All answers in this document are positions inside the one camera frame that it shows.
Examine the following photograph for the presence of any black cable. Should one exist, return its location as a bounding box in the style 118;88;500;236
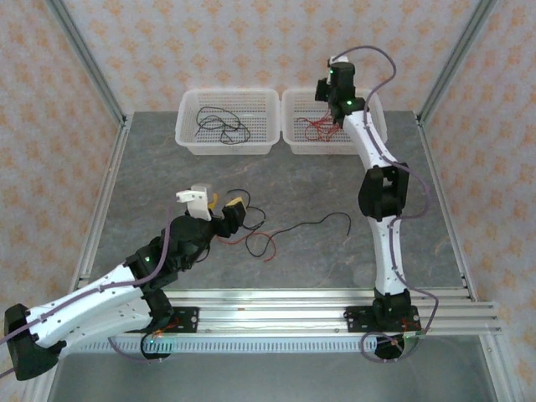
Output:
199;116;248;146
196;106;252;146
228;190;267;257
228;212;353;245

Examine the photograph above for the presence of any red cable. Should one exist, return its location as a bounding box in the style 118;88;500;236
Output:
304;123;341;142
296;109;343;135

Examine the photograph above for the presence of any black arm base housing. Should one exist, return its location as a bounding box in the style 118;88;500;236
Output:
140;333;173;362
372;332;421;363

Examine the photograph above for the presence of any white perforated plastic basket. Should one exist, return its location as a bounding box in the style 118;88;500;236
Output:
280;87;389;156
174;87;281;157

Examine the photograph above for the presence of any grey metal lower shelf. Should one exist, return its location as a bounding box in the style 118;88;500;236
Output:
45;338;503;402

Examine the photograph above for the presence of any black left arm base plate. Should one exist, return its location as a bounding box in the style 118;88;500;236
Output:
124;307;200;335

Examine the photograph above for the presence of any aluminium table side rail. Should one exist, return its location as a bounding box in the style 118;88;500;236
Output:
66;116;135;302
416;116;478;302

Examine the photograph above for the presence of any aluminium mounting rail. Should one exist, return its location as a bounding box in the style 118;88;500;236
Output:
44;287;502;338

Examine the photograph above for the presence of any aluminium frame post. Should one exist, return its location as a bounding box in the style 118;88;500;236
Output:
44;0;129;126
416;0;499;125

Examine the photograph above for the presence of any grey slotted cable duct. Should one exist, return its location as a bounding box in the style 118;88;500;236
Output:
61;337;422;353

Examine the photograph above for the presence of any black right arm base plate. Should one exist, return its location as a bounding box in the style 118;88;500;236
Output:
345;305;420;335

